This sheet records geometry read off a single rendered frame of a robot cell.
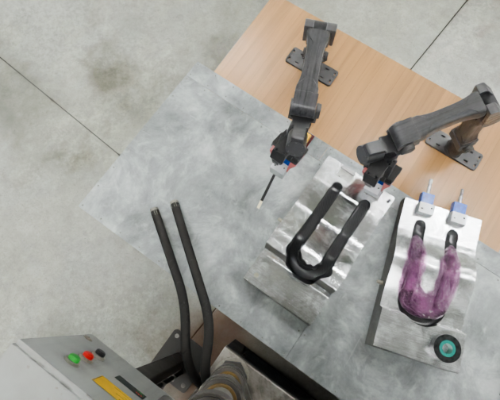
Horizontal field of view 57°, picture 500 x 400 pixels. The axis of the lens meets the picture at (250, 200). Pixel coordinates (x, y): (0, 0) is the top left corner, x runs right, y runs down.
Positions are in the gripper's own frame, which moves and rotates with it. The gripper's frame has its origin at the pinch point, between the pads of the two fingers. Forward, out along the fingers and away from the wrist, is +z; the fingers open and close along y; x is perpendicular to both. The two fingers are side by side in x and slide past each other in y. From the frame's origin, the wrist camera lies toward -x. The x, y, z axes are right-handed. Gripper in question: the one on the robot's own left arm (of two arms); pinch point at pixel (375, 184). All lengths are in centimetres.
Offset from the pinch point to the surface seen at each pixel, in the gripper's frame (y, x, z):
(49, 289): -116, -75, 105
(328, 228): -5.1, -16.6, 10.5
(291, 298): -2.7, -39.6, 21.8
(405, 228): 14.7, 0.4, 11.7
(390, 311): 24.3, -26.3, 17.0
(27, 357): -27, -101, -27
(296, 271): -6.1, -32.6, 17.5
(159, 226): -52, -48, 17
